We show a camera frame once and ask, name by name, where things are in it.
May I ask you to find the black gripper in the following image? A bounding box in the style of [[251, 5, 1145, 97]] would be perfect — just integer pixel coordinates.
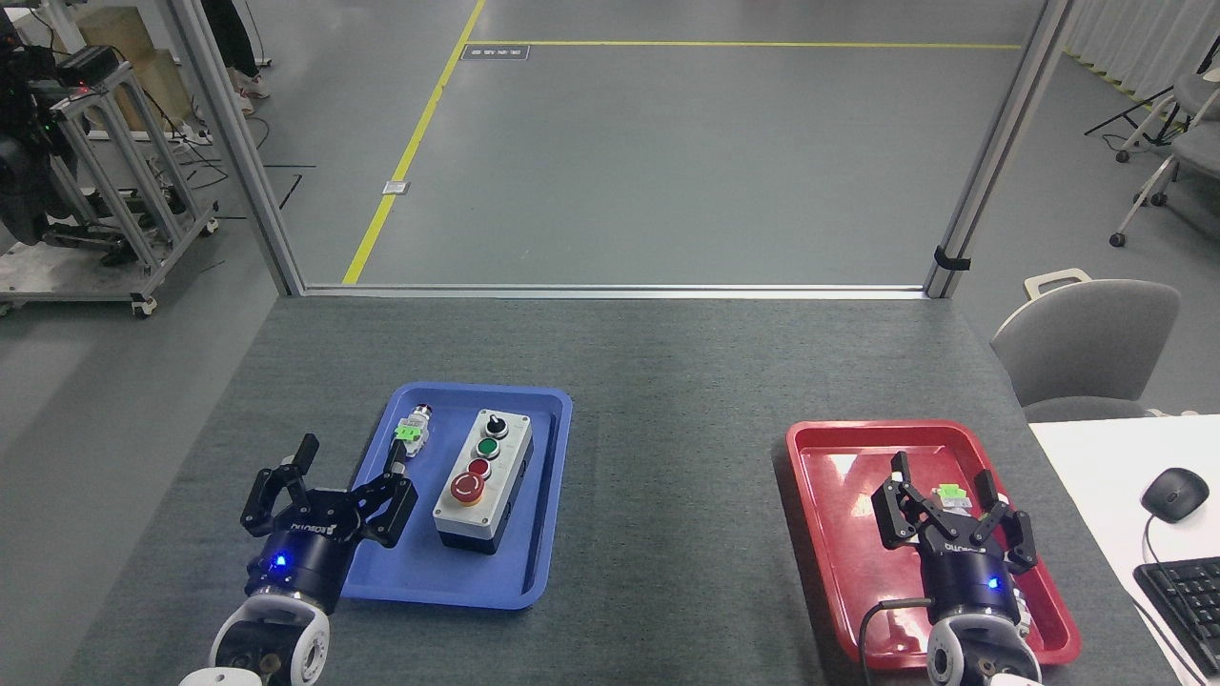
[[240, 434, 419, 615], [870, 452, 1039, 626]]

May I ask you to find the grey push button control box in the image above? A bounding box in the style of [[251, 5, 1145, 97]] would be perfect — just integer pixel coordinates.
[[433, 408, 535, 556]]

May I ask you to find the brown cardboard box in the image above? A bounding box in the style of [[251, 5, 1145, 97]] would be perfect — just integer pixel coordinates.
[[74, 7, 193, 132]]

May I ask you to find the red plastic tray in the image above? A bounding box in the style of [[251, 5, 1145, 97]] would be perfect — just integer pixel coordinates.
[[785, 420, 1082, 670]]

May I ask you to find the white desk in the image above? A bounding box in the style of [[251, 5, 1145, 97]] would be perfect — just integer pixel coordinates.
[[1027, 414, 1220, 686]]

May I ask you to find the blue plastic tray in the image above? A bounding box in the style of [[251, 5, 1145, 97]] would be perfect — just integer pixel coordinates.
[[335, 382, 574, 611]]

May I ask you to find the black computer mouse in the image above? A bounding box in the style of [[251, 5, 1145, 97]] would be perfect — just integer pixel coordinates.
[[1141, 467, 1210, 523]]

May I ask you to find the black keyboard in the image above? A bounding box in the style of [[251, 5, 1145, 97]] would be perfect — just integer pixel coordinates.
[[1133, 557, 1220, 679]]

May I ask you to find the grey office chair on wheels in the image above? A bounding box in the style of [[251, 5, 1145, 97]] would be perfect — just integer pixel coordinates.
[[1115, 71, 1220, 163], [1109, 119, 1220, 249]]

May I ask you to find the black machine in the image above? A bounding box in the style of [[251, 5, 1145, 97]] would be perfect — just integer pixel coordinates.
[[0, 19, 92, 247]]

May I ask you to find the person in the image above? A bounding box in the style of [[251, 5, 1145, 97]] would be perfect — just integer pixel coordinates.
[[198, 0, 272, 102]]

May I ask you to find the white curtain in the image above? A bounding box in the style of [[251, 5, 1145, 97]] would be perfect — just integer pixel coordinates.
[[1062, 0, 1220, 108]]

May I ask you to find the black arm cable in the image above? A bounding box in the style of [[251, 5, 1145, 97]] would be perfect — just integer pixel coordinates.
[[858, 597, 935, 686]]

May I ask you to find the black mouse cable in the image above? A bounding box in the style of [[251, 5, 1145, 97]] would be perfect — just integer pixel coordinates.
[[1141, 514, 1213, 686]]

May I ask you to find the silver aluminium rail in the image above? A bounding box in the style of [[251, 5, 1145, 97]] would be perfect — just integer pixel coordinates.
[[301, 283, 931, 301]]

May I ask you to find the silver aluminium post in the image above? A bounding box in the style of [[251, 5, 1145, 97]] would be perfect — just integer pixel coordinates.
[[923, 0, 1076, 300], [170, 0, 306, 297]]

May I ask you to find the aluminium frame cart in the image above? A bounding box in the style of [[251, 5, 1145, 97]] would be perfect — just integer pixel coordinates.
[[0, 59, 221, 319]]

